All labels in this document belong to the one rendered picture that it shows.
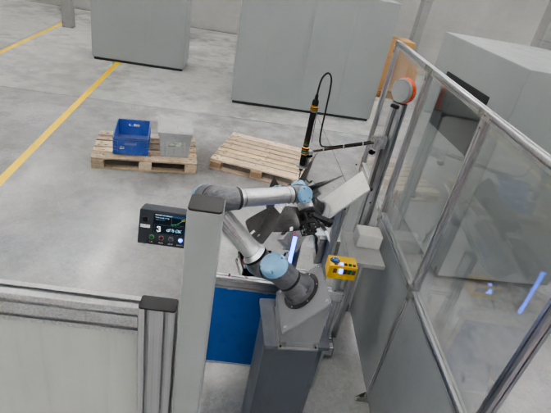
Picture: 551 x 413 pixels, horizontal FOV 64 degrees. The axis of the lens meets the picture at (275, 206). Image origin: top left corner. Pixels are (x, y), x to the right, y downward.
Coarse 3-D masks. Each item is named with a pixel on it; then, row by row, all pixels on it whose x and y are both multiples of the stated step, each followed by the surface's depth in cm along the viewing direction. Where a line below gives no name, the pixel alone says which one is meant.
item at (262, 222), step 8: (272, 208) 280; (256, 216) 284; (264, 216) 280; (272, 216) 279; (248, 224) 285; (256, 224) 281; (264, 224) 279; (272, 224) 277; (256, 232) 279; (264, 232) 277; (264, 240) 275
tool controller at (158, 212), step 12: (144, 204) 234; (144, 216) 226; (156, 216) 228; (168, 216) 228; (180, 216) 228; (144, 228) 229; (168, 228) 230; (180, 228) 230; (144, 240) 231; (156, 240) 231; (168, 240) 232
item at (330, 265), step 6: (330, 258) 248; (342, 258) 250; (348, 258) 251; (354, 258) 252; (330, 264) 243; (354, 264) 247; (330, 270) 245; (330, 276) 247; (336, 276) 247; (342, 276) 247; (348, 276) 247; (354, 276) 247
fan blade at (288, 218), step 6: (282, 210) 265; (288, 210) 264; (294, 210) 265; (282, 216) 260; (288, 216) 259; (294, 216) 259; (276, 222) 257; (282, 222) 256; (288, 222) 255; (294, 222) 255; (276, 228) 254; (282, 228) 253; (288, 228) 252; (294, 228) 251
